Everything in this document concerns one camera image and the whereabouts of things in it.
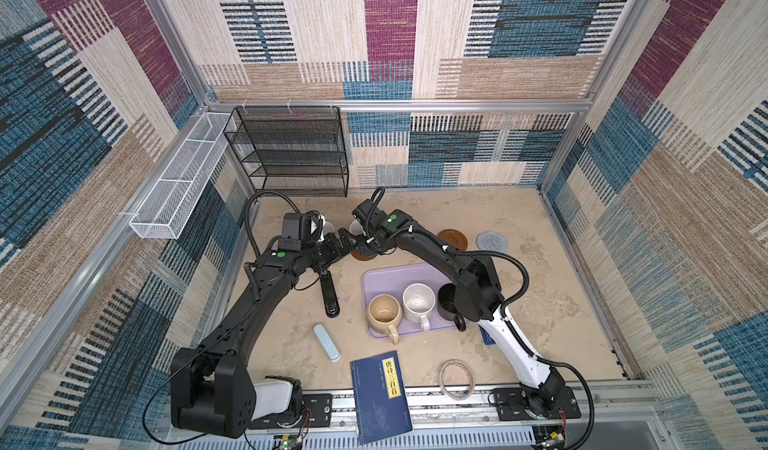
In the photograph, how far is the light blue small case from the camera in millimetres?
810

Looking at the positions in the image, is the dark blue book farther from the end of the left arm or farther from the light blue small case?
the end of the left arm

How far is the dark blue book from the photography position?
71 cm

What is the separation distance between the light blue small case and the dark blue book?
0.05 m

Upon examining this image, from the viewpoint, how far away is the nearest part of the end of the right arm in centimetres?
73
